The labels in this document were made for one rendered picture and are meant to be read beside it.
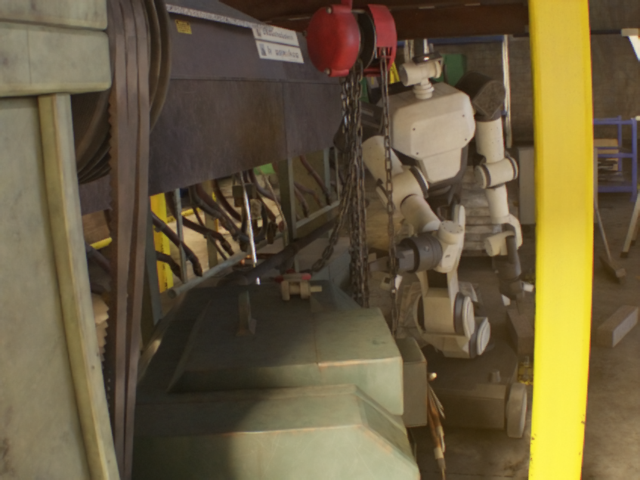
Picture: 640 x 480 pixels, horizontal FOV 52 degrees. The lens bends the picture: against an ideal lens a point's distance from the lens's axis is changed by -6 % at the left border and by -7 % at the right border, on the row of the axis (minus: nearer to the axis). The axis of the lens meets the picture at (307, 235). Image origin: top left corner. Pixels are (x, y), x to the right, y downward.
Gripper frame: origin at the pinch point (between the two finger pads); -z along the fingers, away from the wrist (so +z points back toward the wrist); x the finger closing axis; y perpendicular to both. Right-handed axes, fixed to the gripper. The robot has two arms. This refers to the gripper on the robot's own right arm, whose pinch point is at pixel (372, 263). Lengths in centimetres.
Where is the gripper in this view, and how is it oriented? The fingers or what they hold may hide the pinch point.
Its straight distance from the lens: 165.6
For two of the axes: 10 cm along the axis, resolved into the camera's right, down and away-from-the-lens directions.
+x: -5.0, -1.3, 8.5
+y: -0.6, -9.8, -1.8
